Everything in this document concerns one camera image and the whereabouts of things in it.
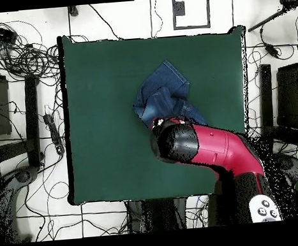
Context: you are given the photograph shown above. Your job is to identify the blue denim jeans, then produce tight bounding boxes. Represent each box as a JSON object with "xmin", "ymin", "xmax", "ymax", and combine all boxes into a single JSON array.
[{"xmin": 129, "ymin": 57, "xmax": 208, "ymax": 131}]

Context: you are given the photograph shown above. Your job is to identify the dark green table cloth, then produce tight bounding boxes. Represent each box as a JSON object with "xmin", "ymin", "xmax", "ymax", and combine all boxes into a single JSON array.
[{"xmin": 56, "ymin": 21, "xmax": 259, "ymax": 208}]

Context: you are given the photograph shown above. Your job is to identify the black power strip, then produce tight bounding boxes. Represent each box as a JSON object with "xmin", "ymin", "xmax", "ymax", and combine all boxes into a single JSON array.
[{"xmin": 42, "ymin": 112, "xmax": 66, "ymax": 157}]

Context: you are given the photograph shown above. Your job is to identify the black upright bar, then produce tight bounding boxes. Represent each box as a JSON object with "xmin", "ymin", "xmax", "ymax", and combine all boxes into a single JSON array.
[
  {"xmin": 21, "ymin": 74, "xmax": 44, "ymax": 170},
  {"xmin": 255, "ymin": 64, "xmax": 279, "ymax": 155}
]

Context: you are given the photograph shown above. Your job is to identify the black power adapter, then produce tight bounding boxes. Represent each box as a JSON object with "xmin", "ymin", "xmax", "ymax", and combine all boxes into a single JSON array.
[{"xmin": 258, "ymin": 27, "xmax": 281, "ymax": 59}]

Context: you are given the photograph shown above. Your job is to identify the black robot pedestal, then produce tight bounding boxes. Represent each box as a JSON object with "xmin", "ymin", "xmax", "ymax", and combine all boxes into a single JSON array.
[{"xmin": 124, "ymin": 196, "xmax": 190, "ymax": 234}]

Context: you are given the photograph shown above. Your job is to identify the grey floor frame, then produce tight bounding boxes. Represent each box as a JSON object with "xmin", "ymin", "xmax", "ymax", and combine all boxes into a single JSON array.
[{"xmin": 171, "ymin": 0, "xmax": 212, "ymax": 31}]

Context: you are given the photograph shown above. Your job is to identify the tangled black cables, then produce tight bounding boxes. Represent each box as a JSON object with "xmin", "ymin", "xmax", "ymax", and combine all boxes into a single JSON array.
[{"xmin": 0, "ymin": 12, "xmax": 62, "ymax": 84}]

